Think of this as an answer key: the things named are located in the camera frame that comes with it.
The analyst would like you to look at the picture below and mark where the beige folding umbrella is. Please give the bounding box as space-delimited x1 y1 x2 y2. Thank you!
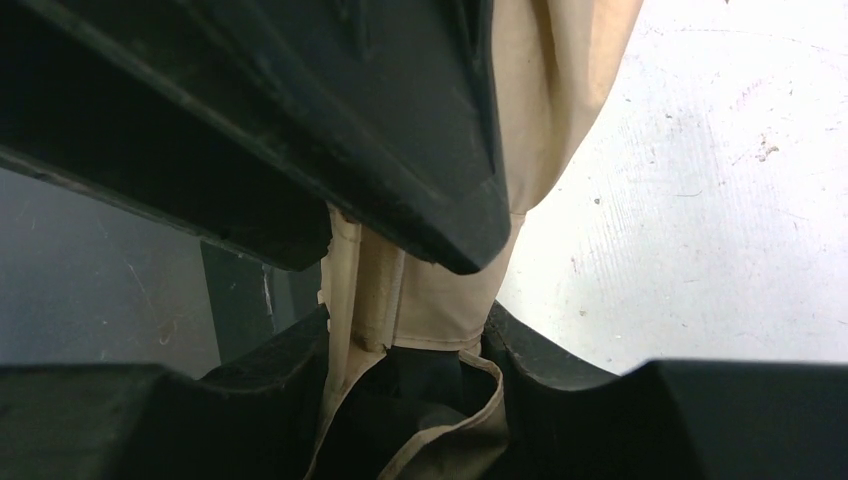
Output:
306 1 641 479

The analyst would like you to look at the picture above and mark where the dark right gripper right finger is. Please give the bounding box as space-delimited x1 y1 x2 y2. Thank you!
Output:
483 305 847 479

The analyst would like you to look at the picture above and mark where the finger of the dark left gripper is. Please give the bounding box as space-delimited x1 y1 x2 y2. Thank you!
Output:
0 0 513 276

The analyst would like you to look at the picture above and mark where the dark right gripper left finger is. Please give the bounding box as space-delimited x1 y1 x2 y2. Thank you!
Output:
1 308 328 479

